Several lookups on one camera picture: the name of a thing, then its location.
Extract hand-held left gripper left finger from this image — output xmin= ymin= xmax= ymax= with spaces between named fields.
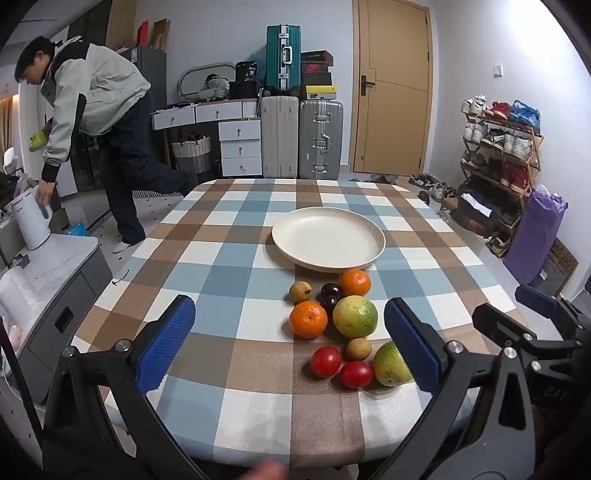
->
xmin=41 ymin=294 xmax=211 ymax=480

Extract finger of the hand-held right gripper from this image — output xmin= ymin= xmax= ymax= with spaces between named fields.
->
xmin=515 ymin=284 xmax=591 ymax=341
xmin=472 ymin=302 xmax=585 ymax=365

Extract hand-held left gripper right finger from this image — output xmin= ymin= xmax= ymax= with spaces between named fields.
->
xmin=369 ymin=298 xmax=548 ymax=480

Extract green oval fruit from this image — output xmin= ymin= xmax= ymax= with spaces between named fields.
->
xmin=373 ymin=342 xmax=414 ymax=387

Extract small brown round fruit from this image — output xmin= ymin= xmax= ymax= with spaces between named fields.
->
xmin=346 ymin=338 xmax=371 ymax=361

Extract large yellow-green fruit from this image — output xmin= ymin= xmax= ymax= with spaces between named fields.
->
xmin=332 ymin=295 xmax=379 ymax=339

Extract red tomato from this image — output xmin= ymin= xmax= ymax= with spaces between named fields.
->
xmin=339 ymin=360 xmax=375 ymax=389
xmin=310 ymin=346 xmax=343 ymax=378

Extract orange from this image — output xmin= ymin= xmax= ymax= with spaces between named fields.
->
xmin=339 ymin=269 xmax=372 ymax=297
xmin=289 ymin=301 xmax=329 ymax=339

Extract cream round plate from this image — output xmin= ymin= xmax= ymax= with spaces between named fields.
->
xmin=271 ymin=207 xmax=386 ymax=273

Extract brown door mat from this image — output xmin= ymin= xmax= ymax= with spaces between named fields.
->
xmin=531 ymin=237 xmax=579 ymax=296

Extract purple bag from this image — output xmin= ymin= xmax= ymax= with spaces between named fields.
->
xmin=502 ymin=185 xmax=568 ymax=286

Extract grey side cabinet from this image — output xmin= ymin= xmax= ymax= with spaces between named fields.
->
xmin=0 ymin=233 xmax=114 ymax=407

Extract small brown pear-shaped fruit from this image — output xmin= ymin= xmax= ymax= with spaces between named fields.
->
xmin=289 ymin=281 xmax=314 ymax=304

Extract wooden shoe rack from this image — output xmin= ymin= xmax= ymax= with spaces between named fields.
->
xmin=455 ymin=95 xmax=546 ymax=259

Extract scattered slippers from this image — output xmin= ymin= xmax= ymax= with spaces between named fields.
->
xmin=348 ymin=173 xmax=458 ymax=204

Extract shoe rack with shoes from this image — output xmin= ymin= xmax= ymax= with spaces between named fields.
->
xmin=459 ymin=95 xmax=542 ymax=257

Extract white electric kettle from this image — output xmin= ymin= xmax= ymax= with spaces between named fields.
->
xmin=4 ymin=187 xmax=52 ymax=251

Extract wicker basket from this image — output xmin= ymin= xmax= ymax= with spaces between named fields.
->
xmin=172 ymin=135 xmax=213 ymax=174

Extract white desk with drawers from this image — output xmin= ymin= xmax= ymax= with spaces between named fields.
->
xmin=151 ymin=99 xmax=264 ymax=178

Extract silver suitcase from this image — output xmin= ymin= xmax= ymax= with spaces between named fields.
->
xmin=298 ymin=99 xmax=345 ymax=181

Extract beige suitcase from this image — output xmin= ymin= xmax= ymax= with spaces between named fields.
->
xmin=261 ymin=95 xmax=300 ymax=180

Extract wooden door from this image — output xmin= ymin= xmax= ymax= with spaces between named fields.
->
xmin=352 ymin=0 xmax=434 ymax=177

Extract black bag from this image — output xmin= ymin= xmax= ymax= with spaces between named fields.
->
xmin=235 ymin=60 xmax=259 ymax=84

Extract teal suitcase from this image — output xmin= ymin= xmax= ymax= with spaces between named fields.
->
xmin=265 ymin=24 xmax=303 ymax=97

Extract brown paper bag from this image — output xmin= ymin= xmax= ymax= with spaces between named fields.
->
xmin=152 ymin=18 xmax=171 ymax=51

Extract cardboard box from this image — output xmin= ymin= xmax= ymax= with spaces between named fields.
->
xmin=106 ymin=0 xmax=137 ymax=49

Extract oval mirror frame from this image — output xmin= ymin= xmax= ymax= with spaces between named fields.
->
xmin=178 ymin=62 xmax=236 ymax=100

